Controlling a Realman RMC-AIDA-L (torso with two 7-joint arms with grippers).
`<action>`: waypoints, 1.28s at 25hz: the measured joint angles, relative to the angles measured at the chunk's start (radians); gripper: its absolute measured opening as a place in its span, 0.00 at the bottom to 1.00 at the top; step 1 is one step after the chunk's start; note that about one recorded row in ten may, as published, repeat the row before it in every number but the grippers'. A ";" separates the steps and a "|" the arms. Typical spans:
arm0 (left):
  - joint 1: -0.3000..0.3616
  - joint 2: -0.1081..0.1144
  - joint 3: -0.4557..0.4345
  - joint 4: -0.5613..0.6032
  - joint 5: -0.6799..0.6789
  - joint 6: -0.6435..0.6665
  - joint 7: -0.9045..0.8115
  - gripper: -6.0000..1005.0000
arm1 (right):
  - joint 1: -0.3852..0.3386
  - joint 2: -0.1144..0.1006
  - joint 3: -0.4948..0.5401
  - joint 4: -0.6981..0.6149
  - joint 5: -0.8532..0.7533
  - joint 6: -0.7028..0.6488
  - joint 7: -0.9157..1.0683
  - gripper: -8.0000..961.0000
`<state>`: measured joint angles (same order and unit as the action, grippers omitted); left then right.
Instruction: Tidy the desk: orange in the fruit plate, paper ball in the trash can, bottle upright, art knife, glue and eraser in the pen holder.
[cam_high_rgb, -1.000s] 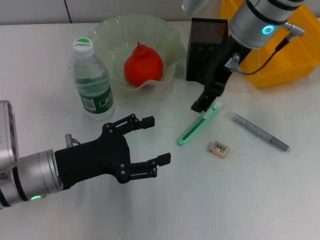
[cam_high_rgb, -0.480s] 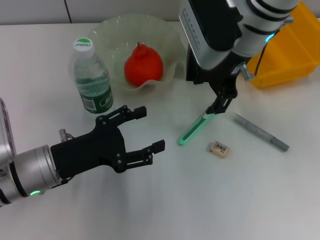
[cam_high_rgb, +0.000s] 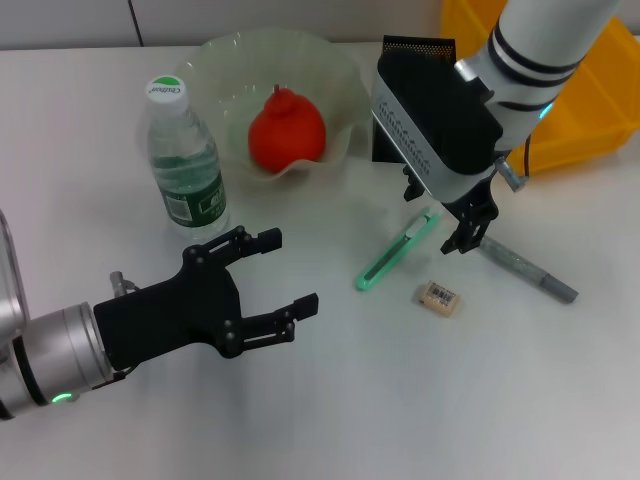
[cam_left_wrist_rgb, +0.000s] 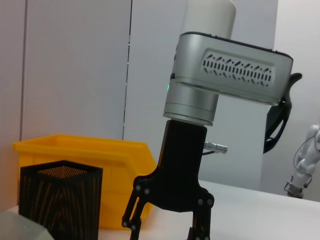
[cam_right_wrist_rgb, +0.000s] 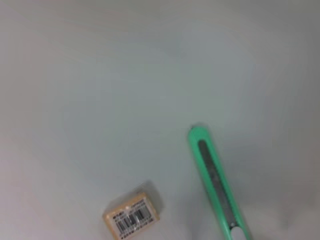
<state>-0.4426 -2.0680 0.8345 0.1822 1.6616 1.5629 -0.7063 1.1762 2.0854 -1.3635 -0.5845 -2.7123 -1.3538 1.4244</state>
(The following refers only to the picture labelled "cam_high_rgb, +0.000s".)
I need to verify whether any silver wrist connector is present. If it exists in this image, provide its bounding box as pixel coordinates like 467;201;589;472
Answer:
494;156;528;194
109;270;139;300

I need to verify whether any mint green utility knife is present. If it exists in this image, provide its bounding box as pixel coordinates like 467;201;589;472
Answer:
354;207;443;293

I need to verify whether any reddish right wrist cable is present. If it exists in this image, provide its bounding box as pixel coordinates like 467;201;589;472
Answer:
519;130;539;179

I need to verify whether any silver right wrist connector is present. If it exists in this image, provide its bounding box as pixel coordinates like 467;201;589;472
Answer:
494;156;528;194

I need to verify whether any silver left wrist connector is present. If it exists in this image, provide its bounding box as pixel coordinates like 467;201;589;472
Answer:
109;270;139;300

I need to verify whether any clear water bottle green label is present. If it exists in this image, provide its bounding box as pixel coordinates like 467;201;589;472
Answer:
144;74;232;242

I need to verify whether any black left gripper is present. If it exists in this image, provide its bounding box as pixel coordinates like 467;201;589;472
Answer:
92;225;321;373

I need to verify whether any beige eraser with barcode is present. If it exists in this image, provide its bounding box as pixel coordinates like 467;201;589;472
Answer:
413;281;462;318

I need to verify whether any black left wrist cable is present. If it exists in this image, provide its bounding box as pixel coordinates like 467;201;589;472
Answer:
92;367;139;393

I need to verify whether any translucent green wavy fruit plate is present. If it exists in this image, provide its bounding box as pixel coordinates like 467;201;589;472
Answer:
180;29;374;184

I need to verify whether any grey marker pen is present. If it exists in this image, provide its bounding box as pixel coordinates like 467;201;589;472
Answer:
478;236;581;304

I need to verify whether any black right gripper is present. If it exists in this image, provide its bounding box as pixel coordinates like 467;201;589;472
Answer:
401;166;502;256

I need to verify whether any black mesh pen holder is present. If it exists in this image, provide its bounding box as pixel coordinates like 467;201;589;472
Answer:
370;34;458;164

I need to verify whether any yellow plastic bin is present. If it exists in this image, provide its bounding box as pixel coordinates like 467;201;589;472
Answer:
439;0;640;174

